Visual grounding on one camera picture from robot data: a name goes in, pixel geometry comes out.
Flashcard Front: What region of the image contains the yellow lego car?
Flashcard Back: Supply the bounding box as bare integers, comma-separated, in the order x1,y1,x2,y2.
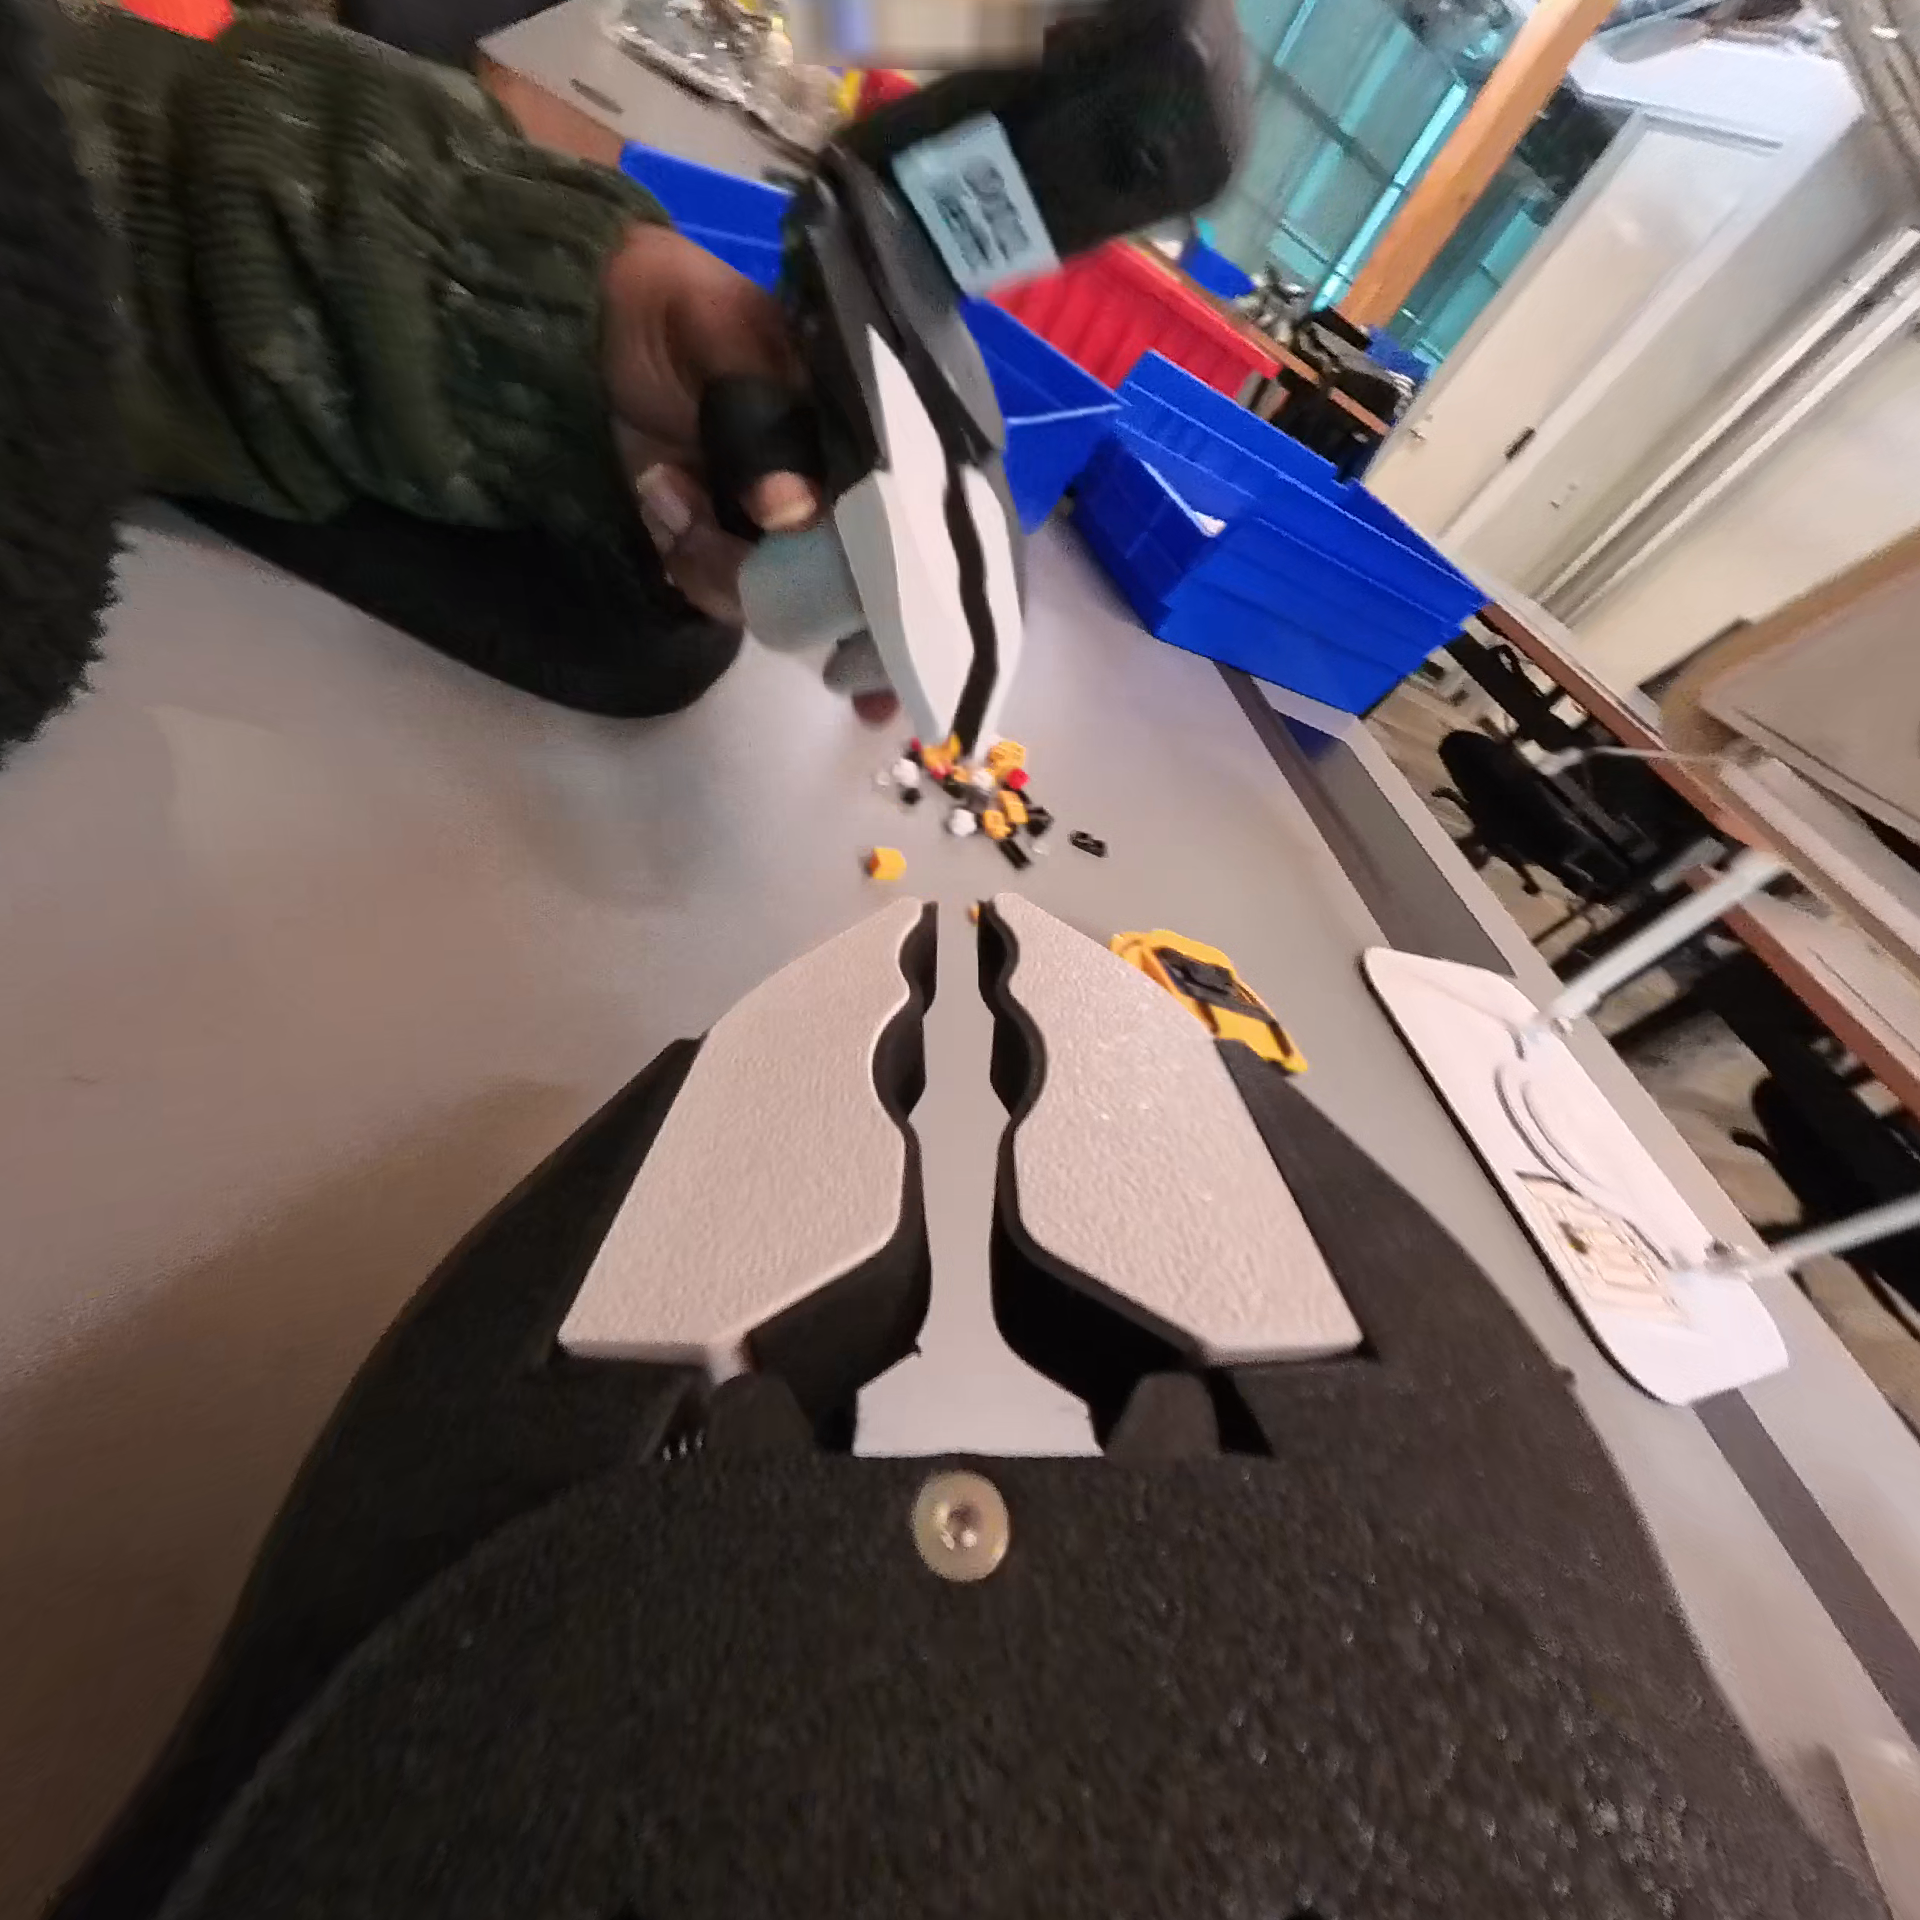
1109,928,1311,1079

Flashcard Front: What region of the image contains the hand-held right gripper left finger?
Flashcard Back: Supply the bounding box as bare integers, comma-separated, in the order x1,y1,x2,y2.
556,896,942,1452

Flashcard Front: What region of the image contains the lego sticker sheet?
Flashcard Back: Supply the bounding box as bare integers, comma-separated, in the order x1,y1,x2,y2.
1514,1171,1690,1323

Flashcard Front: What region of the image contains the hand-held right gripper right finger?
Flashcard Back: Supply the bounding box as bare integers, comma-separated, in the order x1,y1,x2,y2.
979,892,1362,1452

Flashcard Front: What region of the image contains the person's left hand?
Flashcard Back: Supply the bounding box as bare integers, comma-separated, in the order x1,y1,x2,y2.
602,226,907,733

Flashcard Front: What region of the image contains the pile of small lego pieces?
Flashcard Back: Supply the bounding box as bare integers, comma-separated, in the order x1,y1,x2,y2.
872,733,1058,875

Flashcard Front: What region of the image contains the red storage bin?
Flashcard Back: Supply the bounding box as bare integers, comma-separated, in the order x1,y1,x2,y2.
996,240,1283,400

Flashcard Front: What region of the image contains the wooden desk with black legs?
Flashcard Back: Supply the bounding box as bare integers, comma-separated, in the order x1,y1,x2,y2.
1244,301,1412,440

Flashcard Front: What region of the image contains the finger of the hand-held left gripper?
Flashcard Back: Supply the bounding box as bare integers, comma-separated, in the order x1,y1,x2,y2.
961,459,1033,741
834,334,979,749

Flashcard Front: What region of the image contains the black bag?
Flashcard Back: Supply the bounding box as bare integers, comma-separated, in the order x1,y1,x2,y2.
1304,307,1400,394

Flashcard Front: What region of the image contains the white book stand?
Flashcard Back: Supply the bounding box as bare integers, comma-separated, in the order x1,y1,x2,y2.
1362,855,1920,1408

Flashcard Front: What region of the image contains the black office chair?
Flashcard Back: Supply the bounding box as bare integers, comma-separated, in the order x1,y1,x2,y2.
1740,1070,1920,1277
1431,733,1641,901

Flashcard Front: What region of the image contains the light wooden desk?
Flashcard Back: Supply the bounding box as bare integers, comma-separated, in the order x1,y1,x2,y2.
1478,600,1920,1112

